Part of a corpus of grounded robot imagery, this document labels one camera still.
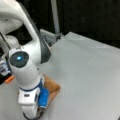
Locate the orange-brown terry towel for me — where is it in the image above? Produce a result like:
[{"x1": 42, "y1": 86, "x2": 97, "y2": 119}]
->
[{"x1": 38, "y1": 76, "x2": 60, "y2": 108}]

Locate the aluminium frame rail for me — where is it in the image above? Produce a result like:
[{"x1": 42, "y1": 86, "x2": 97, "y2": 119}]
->
[{"x1": 39, "y1": 0, "x2": 66, "y2": 46}]

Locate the small orange block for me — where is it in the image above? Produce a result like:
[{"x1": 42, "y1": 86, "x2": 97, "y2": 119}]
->
[{"x1": 5, "y1": 75, "x2": 15, "y2": 83}]

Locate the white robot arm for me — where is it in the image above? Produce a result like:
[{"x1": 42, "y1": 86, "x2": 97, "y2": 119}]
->
[{"x1": 0, "y1": 0, "x2": 51, "y2": 120}]

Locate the white gripper body blue mount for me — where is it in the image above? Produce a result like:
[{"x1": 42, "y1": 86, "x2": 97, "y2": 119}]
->
[{"x1": 18, "y1": 79, "x2": 49, "y2": 119}]

